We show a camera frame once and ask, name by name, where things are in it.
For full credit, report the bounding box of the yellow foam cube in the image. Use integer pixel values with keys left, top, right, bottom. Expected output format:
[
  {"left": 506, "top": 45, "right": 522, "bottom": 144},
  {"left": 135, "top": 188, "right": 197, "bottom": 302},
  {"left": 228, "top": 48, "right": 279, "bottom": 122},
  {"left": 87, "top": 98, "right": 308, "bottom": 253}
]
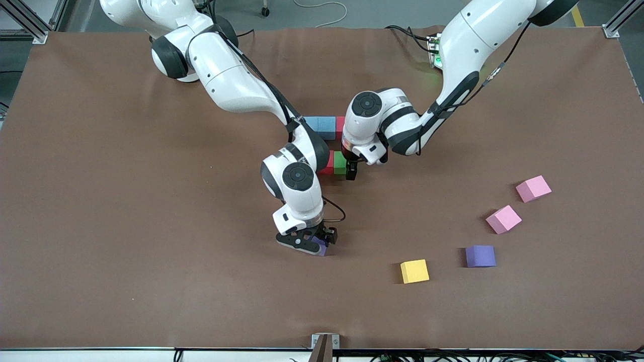
[{"left": 400, "top": 259, "right": 430, "bottom": 285}]

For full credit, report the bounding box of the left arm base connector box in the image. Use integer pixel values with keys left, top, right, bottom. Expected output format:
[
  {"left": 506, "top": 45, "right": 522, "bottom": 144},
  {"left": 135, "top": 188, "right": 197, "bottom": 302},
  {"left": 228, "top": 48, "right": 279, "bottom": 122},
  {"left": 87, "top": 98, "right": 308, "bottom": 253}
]
[{"left": 428, "top": 34, "right": 443, "bottom": 68}]

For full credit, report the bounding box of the pink foam cube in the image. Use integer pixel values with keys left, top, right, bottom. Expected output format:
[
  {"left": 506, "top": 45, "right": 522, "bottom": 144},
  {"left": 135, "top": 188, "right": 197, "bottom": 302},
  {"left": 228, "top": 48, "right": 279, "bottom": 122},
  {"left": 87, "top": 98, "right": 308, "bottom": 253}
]
[
  {"left": 515, "top": 175, "right": 552, "bottom": 204},
  {"left": 485, "top": 205, "right": 523, "bottom": 235}
]

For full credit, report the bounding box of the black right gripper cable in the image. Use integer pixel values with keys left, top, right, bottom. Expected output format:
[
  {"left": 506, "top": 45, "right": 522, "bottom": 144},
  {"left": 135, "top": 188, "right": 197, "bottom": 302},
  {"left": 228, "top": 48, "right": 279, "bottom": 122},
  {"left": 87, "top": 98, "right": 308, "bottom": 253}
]
[{"left": 322, "top": 198, "right": 347, "bottom": 223}]

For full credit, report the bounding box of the grey metal bracket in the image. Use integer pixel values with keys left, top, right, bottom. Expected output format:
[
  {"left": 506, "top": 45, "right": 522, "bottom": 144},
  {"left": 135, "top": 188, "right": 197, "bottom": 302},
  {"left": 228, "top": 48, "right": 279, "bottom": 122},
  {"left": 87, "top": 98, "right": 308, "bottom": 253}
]
[{"left": 309, "top": 333, "right": 340, "bottom": 362}]

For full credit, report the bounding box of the black left base cable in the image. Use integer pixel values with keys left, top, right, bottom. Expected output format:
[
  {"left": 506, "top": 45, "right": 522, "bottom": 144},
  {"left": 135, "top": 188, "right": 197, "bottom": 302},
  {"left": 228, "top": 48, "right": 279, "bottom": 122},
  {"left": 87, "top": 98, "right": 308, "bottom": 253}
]
[{"left": 385, "top": 24, "right": 433, "bottom": 53}]

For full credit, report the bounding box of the white floor cable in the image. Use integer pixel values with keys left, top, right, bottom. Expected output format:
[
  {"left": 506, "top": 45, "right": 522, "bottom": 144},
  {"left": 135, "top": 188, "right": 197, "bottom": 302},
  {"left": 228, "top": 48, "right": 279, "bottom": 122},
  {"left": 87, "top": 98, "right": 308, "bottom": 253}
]
[{"left": 293, "top": 0, "right": 349, "bottom": 28}]

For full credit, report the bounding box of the aluminium frame profile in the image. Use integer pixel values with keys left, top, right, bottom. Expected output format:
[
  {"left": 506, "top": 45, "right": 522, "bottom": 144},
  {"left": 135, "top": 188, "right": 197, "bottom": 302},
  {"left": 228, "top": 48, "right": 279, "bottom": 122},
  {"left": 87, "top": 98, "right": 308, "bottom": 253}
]
[
  {"left": 602, "top": 0, "right": 644, "bottom": 39},
  {"left": 49, "top": 0, "right": 69, "bottom": 32},
  {"left": 0, "top": 0, "right": 49, "bottom": 45}
]

